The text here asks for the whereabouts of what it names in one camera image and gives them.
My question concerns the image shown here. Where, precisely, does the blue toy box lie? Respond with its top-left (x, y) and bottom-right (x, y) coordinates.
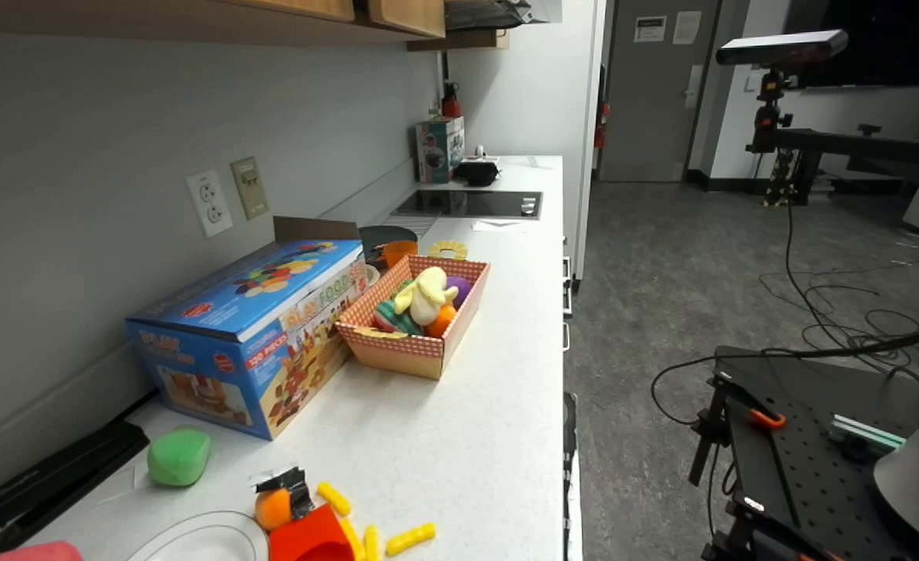
top-left (123, 236), bottom-right (381, 444)

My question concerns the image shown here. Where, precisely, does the black stereo camera bar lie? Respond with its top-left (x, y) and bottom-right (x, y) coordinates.
top-left (712, 26), bottom-right (852, 70)

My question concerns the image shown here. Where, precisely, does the green sponge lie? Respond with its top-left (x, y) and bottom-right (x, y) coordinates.
top-left (144, 431), bottom-right (213, 492)

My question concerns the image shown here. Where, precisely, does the long black cable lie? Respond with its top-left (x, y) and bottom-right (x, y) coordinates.
top-left (649, 307), bottom-right (919, 431)

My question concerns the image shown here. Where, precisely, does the brown cardboard sheet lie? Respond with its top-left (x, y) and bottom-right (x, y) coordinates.
top-left (271, 215), bottom-right (360, 245)

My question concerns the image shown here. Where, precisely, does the black tripod with boom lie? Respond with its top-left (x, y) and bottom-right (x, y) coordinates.
top-left (745, 64), bottom-right (919, 209)

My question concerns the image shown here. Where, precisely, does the black bowl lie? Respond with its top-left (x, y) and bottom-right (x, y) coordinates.
top-left (455, 153), bottom-right (500, 190)

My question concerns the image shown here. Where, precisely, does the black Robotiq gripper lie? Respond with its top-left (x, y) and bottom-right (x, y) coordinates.
top-left (443, 0), bottom-right (533, 32)

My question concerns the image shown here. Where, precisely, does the black cooktop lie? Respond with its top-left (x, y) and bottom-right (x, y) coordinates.
top-left (393, 183), bottom-right (544, 220)

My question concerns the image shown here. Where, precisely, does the green vegetable toy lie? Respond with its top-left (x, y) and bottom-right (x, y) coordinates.
top-left (371, 296), bottom-right (419, 336)

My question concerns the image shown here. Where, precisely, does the beige switch plate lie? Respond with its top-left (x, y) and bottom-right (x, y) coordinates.
top-left (227, 153), bottom-right (271, 220)

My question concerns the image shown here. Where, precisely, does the dark wall monitor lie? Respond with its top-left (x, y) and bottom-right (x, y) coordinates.
top-left (781, 0), bottom-right (919, 92)

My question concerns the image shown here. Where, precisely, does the dark grey round plate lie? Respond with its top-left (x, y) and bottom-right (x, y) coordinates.
top-left (357, 224), bottom-right (419, 263)

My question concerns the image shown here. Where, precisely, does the white refrigerator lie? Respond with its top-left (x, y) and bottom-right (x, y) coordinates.
top-left (444, 0), bottom-right (607, 284)

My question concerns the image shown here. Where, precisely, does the pale yellow banana toy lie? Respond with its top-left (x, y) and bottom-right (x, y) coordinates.
top-left (409, 265), bottom-right (462, 329)

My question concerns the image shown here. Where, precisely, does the black clip toy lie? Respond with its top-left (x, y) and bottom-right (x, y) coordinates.
top-left (253, 464), bottom-right (318, 511)

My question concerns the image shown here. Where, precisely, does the purple toy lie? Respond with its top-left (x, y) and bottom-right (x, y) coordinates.
top-left (443, 274), bottom-right (473, 312)

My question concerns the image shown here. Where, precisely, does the orange fruit toy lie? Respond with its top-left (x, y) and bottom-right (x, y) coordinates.
top-left (422, 301), bottom-right (462, 338)

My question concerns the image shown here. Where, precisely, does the white paper sign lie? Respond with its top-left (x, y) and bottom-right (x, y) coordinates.
top-left (629, 12), bottom-right (670, 46)
top-left (670, 8), bottom-right (706, 46)

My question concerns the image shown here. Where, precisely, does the green white box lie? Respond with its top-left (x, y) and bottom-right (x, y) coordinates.
top-left (411, 114), bottom-right (469, 187)

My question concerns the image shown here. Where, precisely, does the white wall outlet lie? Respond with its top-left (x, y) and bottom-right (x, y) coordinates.
top-left (184, 168), bottom-right (236, 240)

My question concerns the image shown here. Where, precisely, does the orange ball toy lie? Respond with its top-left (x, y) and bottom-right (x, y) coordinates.
top-left (253, 487), bottom-right (297, 536)

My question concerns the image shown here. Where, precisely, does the red toy container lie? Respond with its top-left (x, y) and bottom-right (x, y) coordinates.
top-left (265, 503), bottom-right (365, 561)

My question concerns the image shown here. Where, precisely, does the black breadboard table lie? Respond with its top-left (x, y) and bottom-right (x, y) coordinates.
top-left (704, 346), bottom-right (919, 561)

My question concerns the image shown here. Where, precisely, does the grey door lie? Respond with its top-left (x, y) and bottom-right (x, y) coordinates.
top-left (596, 0), bottom-right (725, 187)

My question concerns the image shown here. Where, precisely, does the red wall alarm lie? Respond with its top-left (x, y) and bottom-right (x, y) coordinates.
top-left (591, 97), bottom-right (613, 155)

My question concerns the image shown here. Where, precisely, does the teal white strip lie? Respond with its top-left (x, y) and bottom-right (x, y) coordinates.
top-left (827, 411), bottom-right (911, 452)

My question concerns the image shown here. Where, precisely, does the black and white keyboard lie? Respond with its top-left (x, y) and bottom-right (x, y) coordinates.
top-left (0, 417), bottom-right (151, 557)

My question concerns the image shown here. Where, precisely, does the pink toy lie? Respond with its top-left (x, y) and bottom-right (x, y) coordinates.
top-left (0, 539), bottom-right (83, 561)

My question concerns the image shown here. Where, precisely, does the wooden cabinet door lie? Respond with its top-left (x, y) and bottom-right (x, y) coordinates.
top-left (360, 0), bottom-right (449, 41)

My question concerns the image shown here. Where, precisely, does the tangled black floor cable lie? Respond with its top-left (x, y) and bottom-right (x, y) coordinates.
top-left (781, 198), bottom-right (919, 368)

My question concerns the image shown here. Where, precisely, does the white plate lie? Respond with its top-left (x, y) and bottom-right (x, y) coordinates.
top-left (126, 508), bottom-right (271, 561)

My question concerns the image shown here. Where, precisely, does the wooden upper cabinet unit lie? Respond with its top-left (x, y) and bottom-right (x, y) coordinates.
top-left (0, 0), bottom-right (451, 54)

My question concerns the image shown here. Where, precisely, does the orange handled clamp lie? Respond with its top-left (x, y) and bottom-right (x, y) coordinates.
top-left (684, 372), bottom-right (793, 492)

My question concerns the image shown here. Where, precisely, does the red checkered basket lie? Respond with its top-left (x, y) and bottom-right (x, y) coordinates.
top-left (333, 253), bottom-right (493, 382)

